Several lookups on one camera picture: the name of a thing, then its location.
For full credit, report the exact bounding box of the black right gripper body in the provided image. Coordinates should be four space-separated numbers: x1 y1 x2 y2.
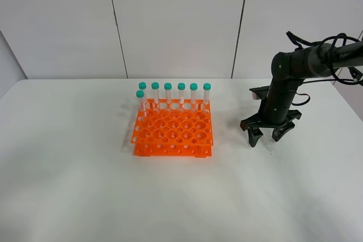
240 99 301 131

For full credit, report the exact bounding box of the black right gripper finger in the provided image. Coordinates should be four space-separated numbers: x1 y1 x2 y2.
272 122 295 142
247 128 263 147

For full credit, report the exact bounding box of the teal capped test tube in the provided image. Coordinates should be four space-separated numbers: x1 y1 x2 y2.
261 136 272 154

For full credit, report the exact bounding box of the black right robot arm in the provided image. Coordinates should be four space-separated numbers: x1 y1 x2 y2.
240 35 362 147

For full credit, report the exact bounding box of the back row tube far right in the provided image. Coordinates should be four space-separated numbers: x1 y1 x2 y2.
203 83 211 111

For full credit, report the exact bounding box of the orange test tube rack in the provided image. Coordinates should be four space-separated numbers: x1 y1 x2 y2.
130 99 213 158

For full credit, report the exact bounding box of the second row tube left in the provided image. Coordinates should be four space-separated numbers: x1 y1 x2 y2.
136 90 147 117

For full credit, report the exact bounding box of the back row tube far left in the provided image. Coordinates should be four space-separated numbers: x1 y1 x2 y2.
138 82 147 103

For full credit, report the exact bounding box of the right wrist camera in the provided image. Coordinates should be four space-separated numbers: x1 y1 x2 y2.
250 86 269 100

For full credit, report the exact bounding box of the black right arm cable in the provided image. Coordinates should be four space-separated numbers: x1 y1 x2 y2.
285 31 363 105

